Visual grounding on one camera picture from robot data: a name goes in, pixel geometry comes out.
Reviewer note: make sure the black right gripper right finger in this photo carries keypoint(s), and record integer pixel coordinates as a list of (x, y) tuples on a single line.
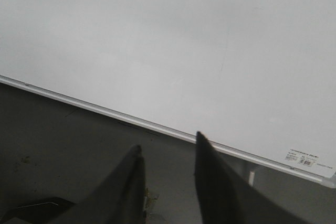
[(224, 197)]

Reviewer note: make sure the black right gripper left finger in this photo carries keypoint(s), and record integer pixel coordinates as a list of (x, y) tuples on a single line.
[(120, 198)]

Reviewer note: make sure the white whiteboard stand leg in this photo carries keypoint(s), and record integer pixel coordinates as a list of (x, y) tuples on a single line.
[(252, 168)]

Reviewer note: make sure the dark box on floor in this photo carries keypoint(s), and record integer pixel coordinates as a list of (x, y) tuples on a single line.
[(38, 211)]

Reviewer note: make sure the white product label sticker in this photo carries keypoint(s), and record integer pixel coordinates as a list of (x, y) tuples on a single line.
[(306, 159)]

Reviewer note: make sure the white whiteboard with aluminium frame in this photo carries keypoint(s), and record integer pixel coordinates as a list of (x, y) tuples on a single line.
[(257, 77)]

